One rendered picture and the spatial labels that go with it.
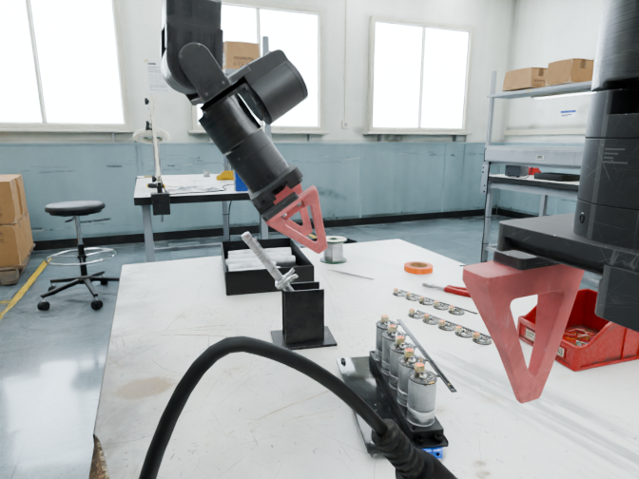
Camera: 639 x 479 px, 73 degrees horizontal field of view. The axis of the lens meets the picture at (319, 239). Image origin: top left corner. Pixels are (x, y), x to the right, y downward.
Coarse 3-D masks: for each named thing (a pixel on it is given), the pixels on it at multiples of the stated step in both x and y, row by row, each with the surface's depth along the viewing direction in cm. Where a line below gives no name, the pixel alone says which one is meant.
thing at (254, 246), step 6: (252, 240) 54; (252, 246) 54; (258, 246) 55; (258, 252) 55; (258, 258) 55; (264, 258) 55; (270, 258) 56; (264, 264) 55; (270, 264) 55; (270, 270) 55; (276, 270) 56; (276, 276) 56; (282, 276) 56; (276, 282) 56; (282, 288) 57; (288, 288) 56
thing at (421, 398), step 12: (408, 384) 38; (432, 384) 37; (408, 396) 38; (420, 396) 37; (432, 396) 37; (408, 408) 39; (420, 408) 38; (432, 408) 38; (408, 420) 39; (420, 420) 38; (432, 420) 38
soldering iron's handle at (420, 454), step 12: (384, 420) 13; (372, 432) 13; (396, 432) 13; (384, 444) 13; (396, 444) 13; (408, 444) 13; (396, 456) 13; (408, 456) 13; (420, 456) 14; (432, 456) 14; (396, 468) 13; (408, 468) 13; (420, 468) 14; (432, 468) 14; (444, 468) 14
